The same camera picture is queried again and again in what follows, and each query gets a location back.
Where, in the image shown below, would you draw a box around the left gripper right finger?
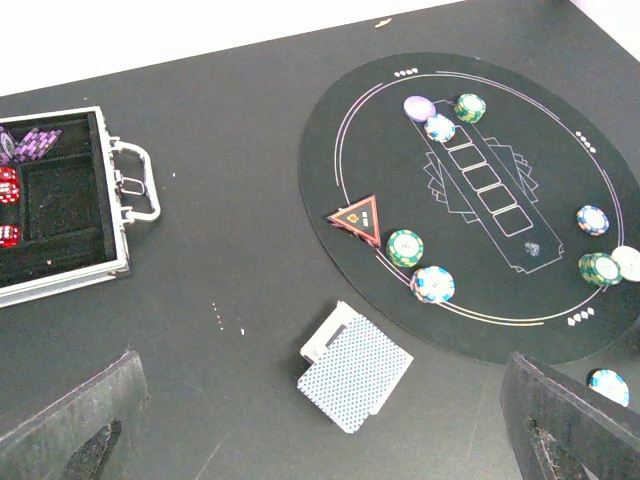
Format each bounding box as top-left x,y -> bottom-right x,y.
500,352 -> 639,479

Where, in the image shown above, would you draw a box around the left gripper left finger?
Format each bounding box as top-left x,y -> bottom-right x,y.
1,350 -> 148,479

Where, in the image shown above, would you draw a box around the blue white poker chip stack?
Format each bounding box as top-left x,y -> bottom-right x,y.
587,369 -> 630,407

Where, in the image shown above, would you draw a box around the green chip stack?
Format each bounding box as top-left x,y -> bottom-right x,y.
454,93 -> 487,123
578,253 -> 623,287
386,229 -> 424,267

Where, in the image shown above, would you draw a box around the white dealer button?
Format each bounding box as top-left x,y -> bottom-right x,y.
611,245 -> 640,282

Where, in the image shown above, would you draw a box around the red triangular all-in button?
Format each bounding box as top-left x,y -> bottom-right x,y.
327,195 -> 381,248

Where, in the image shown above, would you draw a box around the purple small blind button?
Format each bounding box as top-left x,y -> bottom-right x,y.
403,95 -> 437,123

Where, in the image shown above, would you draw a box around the red dice in case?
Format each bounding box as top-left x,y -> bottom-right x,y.
1,167 -> 21,248

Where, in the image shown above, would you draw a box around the aluminium poker chip case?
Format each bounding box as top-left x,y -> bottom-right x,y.
1,106 -> 161,307

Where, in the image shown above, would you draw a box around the round black poker mat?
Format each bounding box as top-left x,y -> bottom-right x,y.
299,53 -> 639,364

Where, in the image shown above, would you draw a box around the purple chips in case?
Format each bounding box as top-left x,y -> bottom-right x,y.
1,127 -> 62,166

